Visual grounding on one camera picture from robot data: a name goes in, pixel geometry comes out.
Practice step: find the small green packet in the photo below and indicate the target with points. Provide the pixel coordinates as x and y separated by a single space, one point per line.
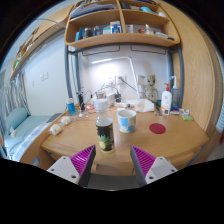
187 117

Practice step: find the small blue box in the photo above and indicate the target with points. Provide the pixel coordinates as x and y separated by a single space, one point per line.
175 108

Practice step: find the white crumpled paper bag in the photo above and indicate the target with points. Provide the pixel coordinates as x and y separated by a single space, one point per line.
144 106

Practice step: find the clear bottle with pineapple label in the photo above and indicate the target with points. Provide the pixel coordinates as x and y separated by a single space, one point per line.
105 133

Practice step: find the grey metal desk frame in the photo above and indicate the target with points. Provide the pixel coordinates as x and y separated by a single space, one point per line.
67 73

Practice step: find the white pump bottle red top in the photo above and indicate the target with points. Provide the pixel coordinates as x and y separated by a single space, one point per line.
166 100

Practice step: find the black upright bottle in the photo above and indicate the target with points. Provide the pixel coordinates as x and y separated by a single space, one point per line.
81 101

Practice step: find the bed with light sheet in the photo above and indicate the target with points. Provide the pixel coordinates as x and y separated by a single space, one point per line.
31 133

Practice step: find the light blue pillow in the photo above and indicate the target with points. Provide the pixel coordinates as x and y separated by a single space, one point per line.
15 120

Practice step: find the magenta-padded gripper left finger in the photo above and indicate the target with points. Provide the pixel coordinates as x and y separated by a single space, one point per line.
68 168

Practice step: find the flat round red coaster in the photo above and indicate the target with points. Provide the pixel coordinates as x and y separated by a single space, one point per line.
157 128

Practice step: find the wooden shelf unit with items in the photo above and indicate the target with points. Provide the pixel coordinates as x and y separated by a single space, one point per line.
123 39

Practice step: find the wooden wall shelf with items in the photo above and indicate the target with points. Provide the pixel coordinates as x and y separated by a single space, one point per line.
36 43

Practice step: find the dark flat tablet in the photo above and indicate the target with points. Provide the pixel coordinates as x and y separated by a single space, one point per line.
54 117

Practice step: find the white mug with blue print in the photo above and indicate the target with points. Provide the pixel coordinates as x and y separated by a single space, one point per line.
126 121

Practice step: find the wrapped round bun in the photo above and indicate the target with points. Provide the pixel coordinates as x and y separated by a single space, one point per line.
65 120
55 130

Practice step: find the white desk lamp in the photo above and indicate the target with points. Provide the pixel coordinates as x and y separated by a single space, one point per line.
132 75

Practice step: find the blue tube with white cap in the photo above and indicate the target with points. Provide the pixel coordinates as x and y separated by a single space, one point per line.
71 107

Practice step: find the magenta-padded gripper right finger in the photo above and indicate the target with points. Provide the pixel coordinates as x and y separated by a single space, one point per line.
156 168

